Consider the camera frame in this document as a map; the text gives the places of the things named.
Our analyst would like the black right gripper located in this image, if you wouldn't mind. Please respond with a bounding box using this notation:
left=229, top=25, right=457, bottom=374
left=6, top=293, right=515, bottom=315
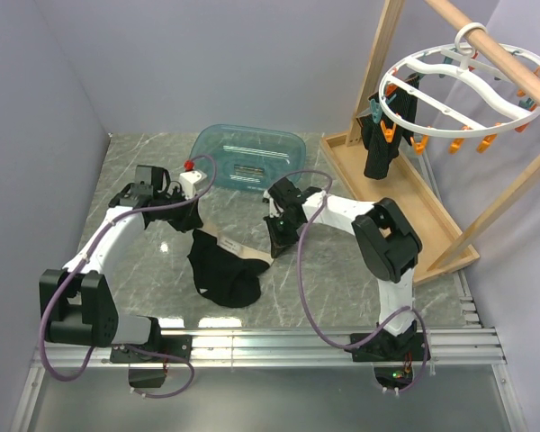
left=264, top=212, right=303, bottom=259

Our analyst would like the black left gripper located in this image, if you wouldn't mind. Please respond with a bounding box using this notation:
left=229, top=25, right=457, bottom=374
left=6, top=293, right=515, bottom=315
left=154, top=185, right=203, bottom=233

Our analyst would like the black underwear beige waistband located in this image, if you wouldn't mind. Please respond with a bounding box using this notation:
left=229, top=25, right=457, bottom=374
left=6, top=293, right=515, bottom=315
left=187, top=229, right=271, bottom=309

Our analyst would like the white round clip hanger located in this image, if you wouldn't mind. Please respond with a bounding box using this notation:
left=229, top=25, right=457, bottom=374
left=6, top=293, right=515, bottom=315
left=374, top=32, right=540, bottom=142

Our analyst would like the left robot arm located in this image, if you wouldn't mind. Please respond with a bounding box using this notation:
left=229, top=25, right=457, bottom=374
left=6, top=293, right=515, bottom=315
left=39, top=164, right=207, bottom=362

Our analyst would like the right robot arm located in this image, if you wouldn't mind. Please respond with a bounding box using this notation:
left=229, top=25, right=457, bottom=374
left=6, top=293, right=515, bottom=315
left=263, top=177, right=422, bottom=362

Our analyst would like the black hanging underwear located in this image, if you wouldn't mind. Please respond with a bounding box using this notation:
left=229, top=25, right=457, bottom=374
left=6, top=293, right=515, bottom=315
left=358, top=87, right=418, bottom=180

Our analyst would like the orange hanger clip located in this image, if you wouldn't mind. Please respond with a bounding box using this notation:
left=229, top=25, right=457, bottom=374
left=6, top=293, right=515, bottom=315
left=476, top=134, right=498, bottom=154
left=448, top=134, right=466, bottom=155
left=410, top=135, right=429, bottom=156
left=380, top=120, right=398, bottom=144

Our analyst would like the teal hanger clip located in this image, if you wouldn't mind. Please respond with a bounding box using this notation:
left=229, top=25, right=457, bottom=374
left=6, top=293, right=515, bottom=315
left=369, top=98, right=383, bottom=124

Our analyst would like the teal transparent plastic bin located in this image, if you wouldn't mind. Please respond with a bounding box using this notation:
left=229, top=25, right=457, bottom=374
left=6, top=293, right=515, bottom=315
left=190, top=124, right=306, bottom=192

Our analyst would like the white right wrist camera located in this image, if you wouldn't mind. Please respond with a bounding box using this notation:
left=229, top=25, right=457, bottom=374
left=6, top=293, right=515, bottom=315
left=263, top=190, right=281, bottom=218

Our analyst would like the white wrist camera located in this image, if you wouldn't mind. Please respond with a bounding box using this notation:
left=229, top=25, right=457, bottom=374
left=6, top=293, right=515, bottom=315
left=177, top=160, right=208, bottom=199
left=263, top=190, right=281, bottom=218

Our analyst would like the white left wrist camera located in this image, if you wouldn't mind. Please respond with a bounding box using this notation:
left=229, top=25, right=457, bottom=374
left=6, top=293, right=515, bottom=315
left=177, top=160, right=208, bottom=199

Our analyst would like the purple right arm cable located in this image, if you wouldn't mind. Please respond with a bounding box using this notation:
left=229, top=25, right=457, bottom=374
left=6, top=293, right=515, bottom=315
left=278, top=169, right=431, bottom=393

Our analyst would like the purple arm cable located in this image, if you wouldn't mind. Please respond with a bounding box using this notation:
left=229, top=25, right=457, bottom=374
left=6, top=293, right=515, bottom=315
left=39, top=154, right=219, bottom=400
left=278, top=169, right=431, bottom=393

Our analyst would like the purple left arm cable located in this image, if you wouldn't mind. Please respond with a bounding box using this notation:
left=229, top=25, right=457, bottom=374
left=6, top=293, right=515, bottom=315
left=39, top=154, right=219, bottom=400

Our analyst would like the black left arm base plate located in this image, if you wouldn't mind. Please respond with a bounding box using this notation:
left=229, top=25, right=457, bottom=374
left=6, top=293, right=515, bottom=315
left=110, top=335, right=193, bottom=364

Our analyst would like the wooden drying rack frame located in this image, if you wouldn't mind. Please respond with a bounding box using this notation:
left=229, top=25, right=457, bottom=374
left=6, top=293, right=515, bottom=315
left=320, top=1, right=540, bottom=285

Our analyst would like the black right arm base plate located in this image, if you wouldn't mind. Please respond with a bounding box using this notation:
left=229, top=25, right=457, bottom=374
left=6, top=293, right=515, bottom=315
left=348, top=330, right=426, bottom=363

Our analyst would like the aluminium mounting rail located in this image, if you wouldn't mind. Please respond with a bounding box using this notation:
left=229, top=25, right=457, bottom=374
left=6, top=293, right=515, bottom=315
left=12, top=328, right=520, bottom=431

